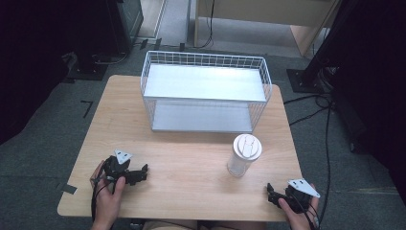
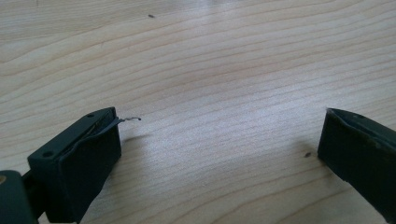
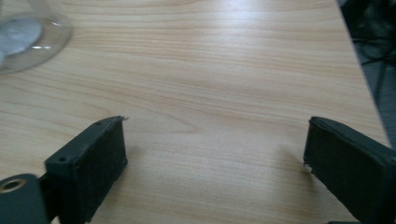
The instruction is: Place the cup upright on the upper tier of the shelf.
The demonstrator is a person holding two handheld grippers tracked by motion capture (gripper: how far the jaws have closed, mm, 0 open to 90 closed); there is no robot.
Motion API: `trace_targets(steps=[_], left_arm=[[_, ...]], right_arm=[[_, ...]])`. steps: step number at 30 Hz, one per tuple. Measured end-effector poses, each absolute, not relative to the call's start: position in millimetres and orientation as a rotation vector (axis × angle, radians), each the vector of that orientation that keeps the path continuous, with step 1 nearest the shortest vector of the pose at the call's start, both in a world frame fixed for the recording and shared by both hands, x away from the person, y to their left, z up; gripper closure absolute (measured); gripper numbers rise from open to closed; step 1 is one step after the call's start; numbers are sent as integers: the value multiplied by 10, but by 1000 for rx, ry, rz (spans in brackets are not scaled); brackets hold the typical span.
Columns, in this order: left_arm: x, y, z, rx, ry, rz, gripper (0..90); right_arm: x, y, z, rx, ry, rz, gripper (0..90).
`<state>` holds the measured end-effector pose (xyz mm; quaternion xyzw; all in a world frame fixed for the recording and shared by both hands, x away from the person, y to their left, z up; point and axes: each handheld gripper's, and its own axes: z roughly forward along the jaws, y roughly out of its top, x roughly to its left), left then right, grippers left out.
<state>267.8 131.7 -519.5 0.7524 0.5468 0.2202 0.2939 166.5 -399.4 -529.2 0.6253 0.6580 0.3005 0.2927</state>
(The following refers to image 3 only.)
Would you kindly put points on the clear glass container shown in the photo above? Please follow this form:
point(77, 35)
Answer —
point(46, 46)

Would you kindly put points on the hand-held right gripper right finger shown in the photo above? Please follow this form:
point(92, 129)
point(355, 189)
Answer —
point(351, 161)

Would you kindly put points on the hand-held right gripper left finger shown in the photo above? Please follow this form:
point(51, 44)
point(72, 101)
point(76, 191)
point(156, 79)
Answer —
point(87, 168)

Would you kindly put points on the grey round lump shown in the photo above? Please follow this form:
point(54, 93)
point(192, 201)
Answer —
point(18, 35)

